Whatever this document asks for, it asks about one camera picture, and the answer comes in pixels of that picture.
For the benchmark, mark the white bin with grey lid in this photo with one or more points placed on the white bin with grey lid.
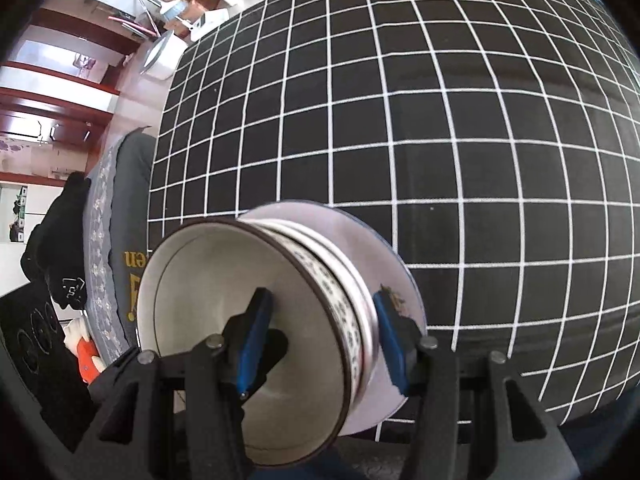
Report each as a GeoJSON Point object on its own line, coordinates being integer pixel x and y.
{"type": "Point", "coordinates": [160, 55]}

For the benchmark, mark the brown wooden door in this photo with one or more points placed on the brown wooden door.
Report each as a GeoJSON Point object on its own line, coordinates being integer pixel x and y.
{"type": "Point", "coordinates": [50, 110]}

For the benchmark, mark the white plate with floral print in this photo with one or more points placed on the white plate with floral print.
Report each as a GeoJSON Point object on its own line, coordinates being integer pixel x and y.
{"type": "Point", "coordinates": [360, 237]}

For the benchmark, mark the black board with white circles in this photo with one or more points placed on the black board with white circles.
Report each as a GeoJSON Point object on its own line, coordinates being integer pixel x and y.
{"type": "Point", "coordinates": [35, 360]}

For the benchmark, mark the white flat appliance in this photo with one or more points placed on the white flat appliance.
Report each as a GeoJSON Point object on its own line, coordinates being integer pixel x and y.
{"type": "Point", "coordinates": [207, 22]}

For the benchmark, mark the white and orange plush toy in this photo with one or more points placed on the white and orange plush toy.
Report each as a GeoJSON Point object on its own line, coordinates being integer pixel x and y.
{"type": "Point", "coordinates": [85, 350]}

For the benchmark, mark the patterned bowl with cream inside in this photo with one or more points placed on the patterned bowl with cream inside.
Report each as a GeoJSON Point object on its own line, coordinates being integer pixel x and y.
{"type": "Point", "coordinates": [200, 270]}

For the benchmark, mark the grey sofa with yellow print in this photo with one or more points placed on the grey sofa with yellow print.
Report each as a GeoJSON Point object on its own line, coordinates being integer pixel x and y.
{"type": "Point", "coordinates": [120, 200]}

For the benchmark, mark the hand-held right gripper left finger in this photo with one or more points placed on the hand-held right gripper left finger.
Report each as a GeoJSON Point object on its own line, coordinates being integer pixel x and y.
{"type": "Point", "coordinates": [252, 340]}

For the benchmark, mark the black checked tablecloth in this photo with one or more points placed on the black checked tablecloth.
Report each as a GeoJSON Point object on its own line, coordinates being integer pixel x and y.
{"type": "Point", "coordinates": [400, 110]}

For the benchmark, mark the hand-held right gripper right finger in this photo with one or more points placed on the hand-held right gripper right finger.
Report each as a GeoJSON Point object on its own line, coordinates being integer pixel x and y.
{"type": "Point", "coordinates": [390, 340]}

